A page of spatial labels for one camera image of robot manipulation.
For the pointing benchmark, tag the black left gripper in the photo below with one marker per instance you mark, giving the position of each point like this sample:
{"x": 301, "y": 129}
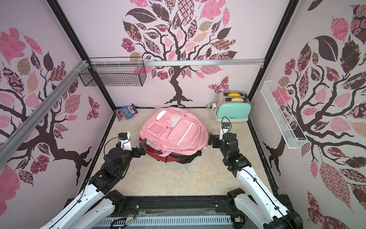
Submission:
{"x": 142, "y": 149}

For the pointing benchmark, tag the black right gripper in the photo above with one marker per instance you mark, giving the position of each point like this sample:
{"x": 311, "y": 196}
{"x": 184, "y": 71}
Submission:
{"x": 216, "y": 140}

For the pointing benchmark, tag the red backpack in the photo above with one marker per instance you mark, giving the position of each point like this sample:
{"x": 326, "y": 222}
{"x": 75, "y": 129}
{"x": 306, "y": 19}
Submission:
{"x": 157, "y": 154}

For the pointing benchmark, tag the black backpack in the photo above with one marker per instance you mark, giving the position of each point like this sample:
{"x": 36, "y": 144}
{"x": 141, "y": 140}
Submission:
{"x": 184, "y": 159}

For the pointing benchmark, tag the pink backpack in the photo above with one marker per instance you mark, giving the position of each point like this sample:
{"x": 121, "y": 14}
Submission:
{"x": 175, "y": 130}

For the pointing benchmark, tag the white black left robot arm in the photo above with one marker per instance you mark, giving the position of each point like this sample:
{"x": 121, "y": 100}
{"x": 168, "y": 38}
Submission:
{"x": 98, "y": 200}

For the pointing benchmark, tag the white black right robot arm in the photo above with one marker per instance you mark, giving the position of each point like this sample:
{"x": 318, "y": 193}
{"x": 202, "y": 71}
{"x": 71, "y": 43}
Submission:
{"x": 261, "y": 207}

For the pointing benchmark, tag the pink red candy bag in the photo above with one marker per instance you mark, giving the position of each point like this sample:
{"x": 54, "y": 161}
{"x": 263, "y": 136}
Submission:
{"x": 118, "y": 115}

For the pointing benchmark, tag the blue M&M's candy bag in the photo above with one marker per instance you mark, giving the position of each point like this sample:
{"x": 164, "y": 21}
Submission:
{"x": 124, "y": 113}

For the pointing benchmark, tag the mint green toaster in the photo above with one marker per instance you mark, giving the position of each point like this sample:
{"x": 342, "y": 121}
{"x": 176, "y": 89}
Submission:
{"x": 234, "y": 105}

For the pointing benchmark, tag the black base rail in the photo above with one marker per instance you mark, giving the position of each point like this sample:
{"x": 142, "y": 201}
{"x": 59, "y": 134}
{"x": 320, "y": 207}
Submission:
{"x": 149, "y": 205}

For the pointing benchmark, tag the white wire shelf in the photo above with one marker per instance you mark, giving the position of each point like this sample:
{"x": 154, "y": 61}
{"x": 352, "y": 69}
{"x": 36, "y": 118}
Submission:
{"x": 276, "y": 98}

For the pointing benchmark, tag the white slotted cable duct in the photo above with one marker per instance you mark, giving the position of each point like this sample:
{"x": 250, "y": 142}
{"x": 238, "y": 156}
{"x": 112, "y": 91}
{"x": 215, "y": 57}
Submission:
{"x": 163, "y": 222}

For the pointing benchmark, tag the black wire basket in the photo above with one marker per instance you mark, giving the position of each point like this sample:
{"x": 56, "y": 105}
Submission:
{"x": 118, "y": 71}

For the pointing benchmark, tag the aluminium rail left wall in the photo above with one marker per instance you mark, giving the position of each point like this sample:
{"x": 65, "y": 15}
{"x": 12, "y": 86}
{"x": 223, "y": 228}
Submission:
{"x": 15, "y": 140}

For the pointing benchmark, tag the aluminium rail wall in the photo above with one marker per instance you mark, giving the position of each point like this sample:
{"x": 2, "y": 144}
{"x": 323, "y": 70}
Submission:
{"x": 185, "y": 62}
{"x": 15, "y": 140}

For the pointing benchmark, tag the aluminium rail back wall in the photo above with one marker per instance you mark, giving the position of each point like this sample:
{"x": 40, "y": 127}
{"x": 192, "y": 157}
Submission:
{"x": 185, "y": 62}

